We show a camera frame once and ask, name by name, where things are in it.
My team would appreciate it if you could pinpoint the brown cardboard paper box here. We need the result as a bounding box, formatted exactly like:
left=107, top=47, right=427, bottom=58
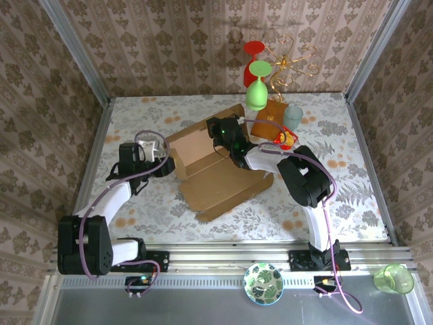
left=164, top=104, right=274, bottom=223

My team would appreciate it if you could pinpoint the brown flat card folder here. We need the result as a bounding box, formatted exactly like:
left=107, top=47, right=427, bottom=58
left=250, top=100, right=290, bottom=141

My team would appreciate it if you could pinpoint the green plastic wine glass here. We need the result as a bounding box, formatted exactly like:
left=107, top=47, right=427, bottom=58
left=244, top=62, right=272, bottom=111

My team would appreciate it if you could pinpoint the red snack packet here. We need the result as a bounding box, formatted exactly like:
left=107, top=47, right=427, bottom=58
left=273, top=125, right=298, bottom=150

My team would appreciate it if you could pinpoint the pale blue plastic tumbler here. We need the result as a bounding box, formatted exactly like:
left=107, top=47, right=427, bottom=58
left=283, top=104, right=304, bottom=131

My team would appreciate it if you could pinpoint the red plastic wine glass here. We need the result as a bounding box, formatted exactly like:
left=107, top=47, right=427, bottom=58
left=243, top=41, right=265, bottom=87

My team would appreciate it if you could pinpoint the floral table cloth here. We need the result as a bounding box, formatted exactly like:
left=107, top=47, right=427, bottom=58
left=69, top=93, right=390, bottom=243

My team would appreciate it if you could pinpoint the black connector board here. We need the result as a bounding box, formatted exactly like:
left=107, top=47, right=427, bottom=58
left=124, top=276, right=153, bottom=288
left=313, top=276, right=342, bottom=288

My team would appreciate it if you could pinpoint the grey metal shelf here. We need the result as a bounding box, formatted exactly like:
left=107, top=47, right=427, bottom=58
left=32, top=274, right=433, bottom=325

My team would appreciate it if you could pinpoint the leaf pattern bowl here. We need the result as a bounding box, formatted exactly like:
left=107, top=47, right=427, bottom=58
left=243, top=262, right=285, bottom=307

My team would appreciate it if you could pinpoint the clear green plastic cup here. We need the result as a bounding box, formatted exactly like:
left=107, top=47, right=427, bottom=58
left=373, top=263, right=415, bottom=294

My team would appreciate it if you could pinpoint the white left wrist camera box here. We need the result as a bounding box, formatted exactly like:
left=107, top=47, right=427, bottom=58
left=137, top=139, right=160, bottom=163

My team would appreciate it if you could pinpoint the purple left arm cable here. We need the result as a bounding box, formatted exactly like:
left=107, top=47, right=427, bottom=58
left=76, top=130, right=170, bottom=299

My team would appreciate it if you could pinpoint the aluminium side rail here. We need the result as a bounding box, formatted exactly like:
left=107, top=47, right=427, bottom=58
left=64, top=97, right=114, bottom=248
left=343, top=93, right=400, bottom=246

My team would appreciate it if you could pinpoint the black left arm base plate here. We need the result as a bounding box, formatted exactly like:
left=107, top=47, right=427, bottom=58
left=109, top=250, right=170, bottom=274

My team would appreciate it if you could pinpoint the gold wire glass rack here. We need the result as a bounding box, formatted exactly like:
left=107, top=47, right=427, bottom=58
left=262, top=35, right=321, bottom=102

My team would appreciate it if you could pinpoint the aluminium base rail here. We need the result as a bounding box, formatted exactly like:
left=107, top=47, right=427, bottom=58
left=47, top=246, right=415, bottom=274

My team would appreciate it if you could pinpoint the aluminium frame post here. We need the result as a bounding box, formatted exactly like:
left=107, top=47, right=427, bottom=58
left=39, top=0, right=111, bottom=101
left=345, top=0, right=412, bottom=99

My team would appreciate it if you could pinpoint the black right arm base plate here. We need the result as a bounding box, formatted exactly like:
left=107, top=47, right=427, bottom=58
left=289, top=248, right=352, bottom=272

